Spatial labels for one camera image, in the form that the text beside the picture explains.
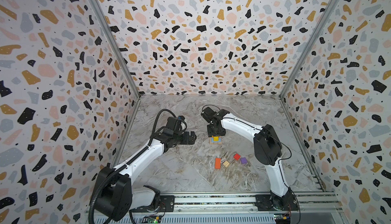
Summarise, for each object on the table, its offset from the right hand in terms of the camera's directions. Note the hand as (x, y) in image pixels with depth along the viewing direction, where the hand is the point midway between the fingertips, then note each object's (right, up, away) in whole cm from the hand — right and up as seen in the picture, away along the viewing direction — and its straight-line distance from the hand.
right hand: (210, 131), depth 93 cm
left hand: (-12, 0, -9) cm, 15 cm away
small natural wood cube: (+9, -17, -7) cm, 21 cm away
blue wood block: (+1, -5, +1) cm, 6 cm away
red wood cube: (+16, -15, -3) cm, 21 cm away
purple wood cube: (+19, -16, -5) cm, 25 cm away
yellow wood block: (+3, -4, -1) cm, 5 cm away
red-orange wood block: (+4, -17, -5) cm, 19 cm away
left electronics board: (-28, -37, -22) cm, 52 cm away
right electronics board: (+32, -38, -21) cm, 54 cm away
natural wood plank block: (+3, -8, +2) cm, 8 cm away
